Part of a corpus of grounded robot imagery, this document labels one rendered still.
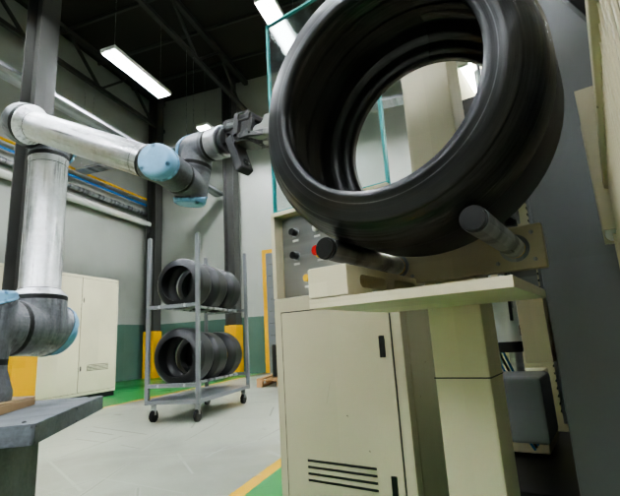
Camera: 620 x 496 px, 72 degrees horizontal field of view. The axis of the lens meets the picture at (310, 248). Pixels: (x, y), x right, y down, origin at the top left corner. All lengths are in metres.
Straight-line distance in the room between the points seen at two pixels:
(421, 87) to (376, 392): 0.97
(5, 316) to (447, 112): 1.23
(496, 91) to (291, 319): 1.22
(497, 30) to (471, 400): 0.76
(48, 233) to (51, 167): 0.22
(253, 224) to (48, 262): 10.26
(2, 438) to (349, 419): 1.02
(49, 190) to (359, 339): 1.11
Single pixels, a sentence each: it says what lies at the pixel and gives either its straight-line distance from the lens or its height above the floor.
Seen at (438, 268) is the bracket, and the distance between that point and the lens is 1.09.
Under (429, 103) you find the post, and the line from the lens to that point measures 1.25.
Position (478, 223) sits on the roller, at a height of 0.89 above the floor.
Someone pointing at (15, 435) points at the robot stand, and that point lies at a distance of 1.06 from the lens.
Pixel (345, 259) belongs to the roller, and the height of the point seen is 0.88.
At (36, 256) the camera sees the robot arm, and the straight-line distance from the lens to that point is 1.47.
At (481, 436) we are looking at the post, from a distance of 1.12.
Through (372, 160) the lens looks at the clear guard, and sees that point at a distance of 1.67.
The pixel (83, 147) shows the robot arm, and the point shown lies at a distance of 1.31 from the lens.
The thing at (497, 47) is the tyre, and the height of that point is 1.15.
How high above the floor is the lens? 0.73
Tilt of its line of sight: 12 degrees up
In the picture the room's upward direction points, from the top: 3 degrees counter-clockwise
